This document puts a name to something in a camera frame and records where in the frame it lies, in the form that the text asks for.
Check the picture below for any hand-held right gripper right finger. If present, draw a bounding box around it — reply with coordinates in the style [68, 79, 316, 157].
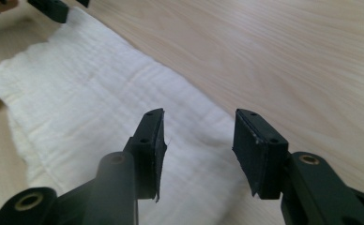
[232, 108, 290, 201]

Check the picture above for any white cloth towel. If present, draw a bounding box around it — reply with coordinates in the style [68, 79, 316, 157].
[0, 7, 259, 225]

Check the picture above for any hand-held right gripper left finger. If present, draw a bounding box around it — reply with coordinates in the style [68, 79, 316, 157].
[122, 108, 168, 203]

